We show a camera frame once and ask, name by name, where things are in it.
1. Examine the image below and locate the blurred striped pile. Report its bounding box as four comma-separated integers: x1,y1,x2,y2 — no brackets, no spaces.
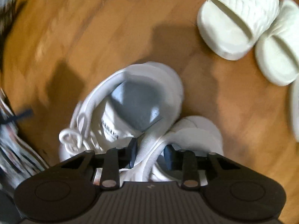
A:
0,87,50,180

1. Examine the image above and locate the dark yellow-edged object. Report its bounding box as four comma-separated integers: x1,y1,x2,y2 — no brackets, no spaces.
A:
0,0,35,36

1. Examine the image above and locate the cream embossed slide sandal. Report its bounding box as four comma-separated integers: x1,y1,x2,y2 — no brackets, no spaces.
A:
254,0,299,86
197,0,280,60

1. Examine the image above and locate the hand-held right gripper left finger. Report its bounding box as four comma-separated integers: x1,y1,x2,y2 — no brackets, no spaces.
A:
60,138,138,190

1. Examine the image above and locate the black strap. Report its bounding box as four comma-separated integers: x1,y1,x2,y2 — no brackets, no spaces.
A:
0,108,33,126

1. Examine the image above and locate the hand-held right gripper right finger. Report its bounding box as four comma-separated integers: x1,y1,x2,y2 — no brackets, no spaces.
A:
163,144,241,190

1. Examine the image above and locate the white lace-up sneaker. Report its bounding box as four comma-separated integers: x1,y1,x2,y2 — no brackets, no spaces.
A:
58,61,185,168
126,115,224,183

